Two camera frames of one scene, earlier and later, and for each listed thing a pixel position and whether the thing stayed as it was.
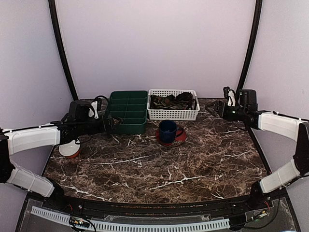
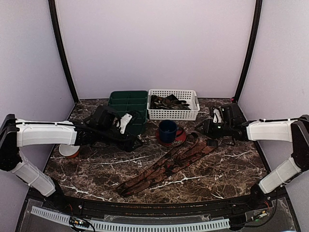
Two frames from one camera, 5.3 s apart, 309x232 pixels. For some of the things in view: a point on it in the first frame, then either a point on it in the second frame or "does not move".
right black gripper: (218, 104) to (207, 130)
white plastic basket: (173, 105) does not move
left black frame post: (52, 6) does not move
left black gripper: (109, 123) to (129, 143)
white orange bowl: (70, 150) does not move
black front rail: (183, 210) does not move
